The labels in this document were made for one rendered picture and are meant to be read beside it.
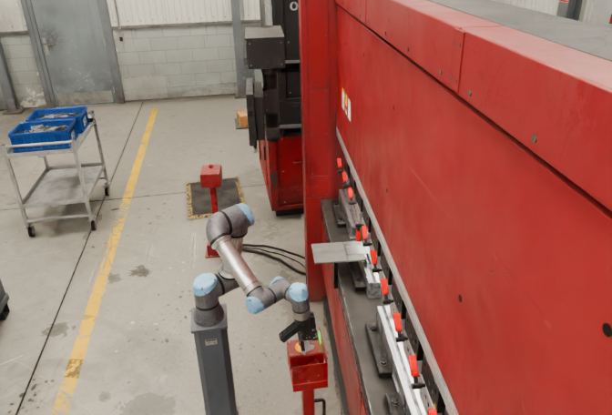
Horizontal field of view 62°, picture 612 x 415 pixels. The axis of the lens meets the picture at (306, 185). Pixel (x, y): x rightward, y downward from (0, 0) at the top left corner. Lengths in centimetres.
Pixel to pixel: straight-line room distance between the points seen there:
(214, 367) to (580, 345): 218
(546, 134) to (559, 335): 31
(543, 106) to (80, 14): 887
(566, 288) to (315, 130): 259
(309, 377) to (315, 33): 191
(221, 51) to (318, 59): 622
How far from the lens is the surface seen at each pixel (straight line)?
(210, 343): 269
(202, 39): 927
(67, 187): 556
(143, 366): 366
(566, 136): 79
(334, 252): 268
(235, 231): 230
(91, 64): 952
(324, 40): 315
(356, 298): 258
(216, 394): 293
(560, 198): 85
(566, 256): 85
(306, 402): 261
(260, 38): 328
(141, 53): 938
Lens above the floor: 247
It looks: 26 degrees down
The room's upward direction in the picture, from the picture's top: 1 degrees counter-clockwise
